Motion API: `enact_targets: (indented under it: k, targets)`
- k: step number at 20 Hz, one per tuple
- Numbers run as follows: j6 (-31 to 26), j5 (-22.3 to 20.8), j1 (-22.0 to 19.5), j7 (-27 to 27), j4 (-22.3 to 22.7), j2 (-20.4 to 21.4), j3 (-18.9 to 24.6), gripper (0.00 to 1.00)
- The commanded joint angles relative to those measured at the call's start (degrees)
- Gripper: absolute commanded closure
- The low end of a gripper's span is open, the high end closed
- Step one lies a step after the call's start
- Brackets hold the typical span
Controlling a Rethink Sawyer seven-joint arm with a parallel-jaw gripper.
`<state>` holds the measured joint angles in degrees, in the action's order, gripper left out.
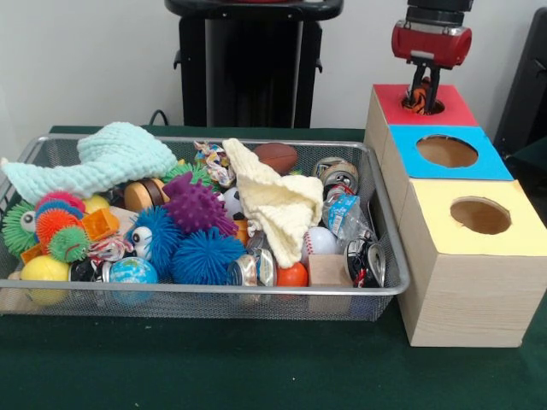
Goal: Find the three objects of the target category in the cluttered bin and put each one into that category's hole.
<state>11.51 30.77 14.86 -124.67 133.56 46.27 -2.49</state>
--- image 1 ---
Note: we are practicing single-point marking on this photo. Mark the orange ball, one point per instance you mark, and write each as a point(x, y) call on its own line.
point(292, 275)

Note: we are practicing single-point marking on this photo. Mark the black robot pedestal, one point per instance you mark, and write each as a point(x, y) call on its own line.
point(192, 77)

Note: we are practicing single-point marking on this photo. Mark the wooden box with three holes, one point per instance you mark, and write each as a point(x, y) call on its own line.
point(470, 299)

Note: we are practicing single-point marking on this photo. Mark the brown toy football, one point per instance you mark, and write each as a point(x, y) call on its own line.
point(278, 156)

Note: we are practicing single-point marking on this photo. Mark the globe print ball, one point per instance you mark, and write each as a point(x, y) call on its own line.
point(133, 271)

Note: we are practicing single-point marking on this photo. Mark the purple spiky toy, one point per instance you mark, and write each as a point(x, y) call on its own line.
point(196, 205)

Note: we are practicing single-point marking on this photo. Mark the wooden toy burger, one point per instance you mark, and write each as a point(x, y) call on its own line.
point(141, 196)

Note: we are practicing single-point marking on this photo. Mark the black upright panel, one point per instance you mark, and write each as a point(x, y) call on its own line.
point(530, 85)

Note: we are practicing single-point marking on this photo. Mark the blue spiky toy with eyes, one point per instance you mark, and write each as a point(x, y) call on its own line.
point(162, 226)

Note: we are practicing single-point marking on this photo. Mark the yellow ball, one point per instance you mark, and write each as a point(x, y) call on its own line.
point(45, 269)

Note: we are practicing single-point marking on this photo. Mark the mint green knitted cloth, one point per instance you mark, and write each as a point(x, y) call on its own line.
point(119, 149)

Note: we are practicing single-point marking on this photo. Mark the blue spiky ball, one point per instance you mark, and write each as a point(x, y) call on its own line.
point(209, 260)

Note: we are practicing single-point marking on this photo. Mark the cream knitted cloth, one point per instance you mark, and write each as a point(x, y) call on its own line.
point(278, 200)

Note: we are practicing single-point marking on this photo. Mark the dark green tablecloth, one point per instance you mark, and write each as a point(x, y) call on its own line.
point(532, 166)
point(256, 371)

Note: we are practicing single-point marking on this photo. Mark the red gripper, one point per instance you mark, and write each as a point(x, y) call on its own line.
point(427, 42)

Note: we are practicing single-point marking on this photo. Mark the tiger plush toy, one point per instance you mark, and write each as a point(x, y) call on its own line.
point(423, 96)

